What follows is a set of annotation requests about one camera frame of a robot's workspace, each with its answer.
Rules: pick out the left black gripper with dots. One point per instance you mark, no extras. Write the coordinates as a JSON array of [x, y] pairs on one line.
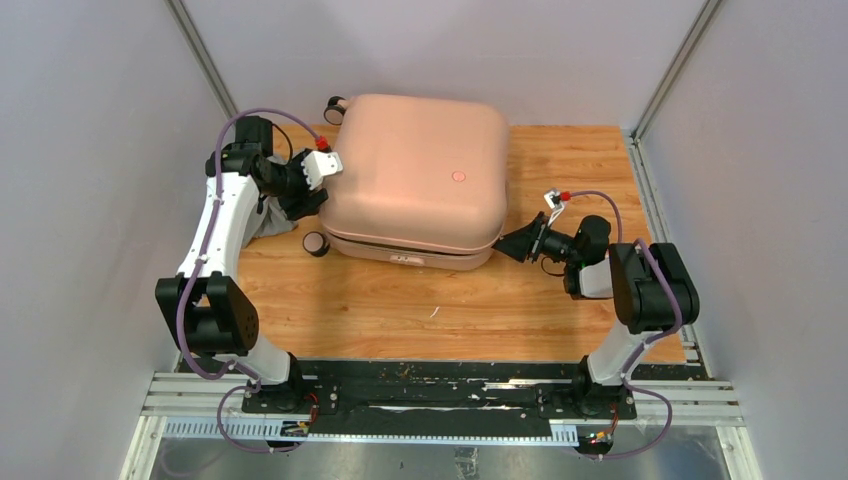
[[297, 207]]

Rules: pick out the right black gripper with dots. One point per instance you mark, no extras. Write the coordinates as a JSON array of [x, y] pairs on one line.
[[529, 239]]

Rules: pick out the pink suitcase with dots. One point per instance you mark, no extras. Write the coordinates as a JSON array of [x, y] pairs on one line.
[[424, 181]]

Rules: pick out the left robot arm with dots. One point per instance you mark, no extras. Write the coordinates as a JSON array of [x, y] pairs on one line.
[[212, 321]]

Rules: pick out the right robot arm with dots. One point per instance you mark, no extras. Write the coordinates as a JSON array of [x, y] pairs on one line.
[[651, 290]]

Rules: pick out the grey cloth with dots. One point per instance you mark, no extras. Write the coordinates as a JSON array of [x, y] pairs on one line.
[[267, 219]]

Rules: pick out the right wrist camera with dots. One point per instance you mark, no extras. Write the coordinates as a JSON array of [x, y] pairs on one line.
[[557, 202]]

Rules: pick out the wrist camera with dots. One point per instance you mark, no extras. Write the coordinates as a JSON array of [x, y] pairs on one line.
[[317, 166], [557, 202]]

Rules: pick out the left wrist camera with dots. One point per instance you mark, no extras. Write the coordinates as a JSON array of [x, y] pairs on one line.
[[317, 166]]

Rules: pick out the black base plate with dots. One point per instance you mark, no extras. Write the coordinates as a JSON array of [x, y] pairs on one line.
[[440, 398]]

